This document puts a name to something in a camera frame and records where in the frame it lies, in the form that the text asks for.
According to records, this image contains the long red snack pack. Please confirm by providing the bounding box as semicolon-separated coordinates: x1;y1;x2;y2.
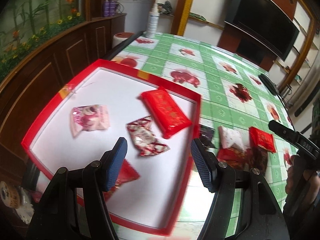
140;87;192;139
249;127;276;153

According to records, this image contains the shiny red snack packet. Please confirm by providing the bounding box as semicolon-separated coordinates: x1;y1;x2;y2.
217;147;249;171

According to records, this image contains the purple bottle left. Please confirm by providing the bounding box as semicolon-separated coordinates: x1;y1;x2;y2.
103;0;110;17

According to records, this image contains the green fruit pattern tablecloth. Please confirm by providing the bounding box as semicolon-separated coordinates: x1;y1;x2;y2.
112;33;296;239

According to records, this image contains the dark wooden cabinet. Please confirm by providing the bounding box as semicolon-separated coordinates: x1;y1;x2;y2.
1;13;126;184

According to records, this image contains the white spray bottle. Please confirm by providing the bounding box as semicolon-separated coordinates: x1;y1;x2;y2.
145;3;160;38

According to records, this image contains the flower wall mural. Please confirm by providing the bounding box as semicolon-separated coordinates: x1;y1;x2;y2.
1;0;85;80

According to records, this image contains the black remote control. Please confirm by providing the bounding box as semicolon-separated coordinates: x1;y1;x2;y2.
258;74;279;96

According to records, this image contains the red white patterned candy packet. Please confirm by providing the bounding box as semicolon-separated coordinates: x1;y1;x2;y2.
126;115;170;157

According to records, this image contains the purple bottle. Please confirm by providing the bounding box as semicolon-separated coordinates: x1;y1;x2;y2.
103;0;110;17
109;0;117;16

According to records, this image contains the person's right hand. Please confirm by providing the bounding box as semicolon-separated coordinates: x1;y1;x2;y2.
285;155;319;206

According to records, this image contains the white pink dotted snack packet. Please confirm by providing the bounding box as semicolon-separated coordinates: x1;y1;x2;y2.
218;126;245;152

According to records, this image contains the black flat television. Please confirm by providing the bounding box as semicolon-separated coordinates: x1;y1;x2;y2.
225;0;299;60

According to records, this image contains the dark red honey snack packet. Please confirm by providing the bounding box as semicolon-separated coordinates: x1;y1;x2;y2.
247;146;268;175

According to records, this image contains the purple bottle right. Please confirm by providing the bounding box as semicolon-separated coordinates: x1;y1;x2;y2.
109;0;117;16

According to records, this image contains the red foil packet in box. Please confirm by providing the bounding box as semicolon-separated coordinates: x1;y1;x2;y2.
103;159;140;202

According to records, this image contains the white red stool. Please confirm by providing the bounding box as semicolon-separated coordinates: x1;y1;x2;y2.
112;32;135;48

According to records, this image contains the red shallow cardboard box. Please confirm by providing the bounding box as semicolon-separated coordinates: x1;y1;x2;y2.
21;59;201;236

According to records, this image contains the dark purple snack packet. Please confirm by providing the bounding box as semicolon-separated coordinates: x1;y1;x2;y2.
199;125;215;148

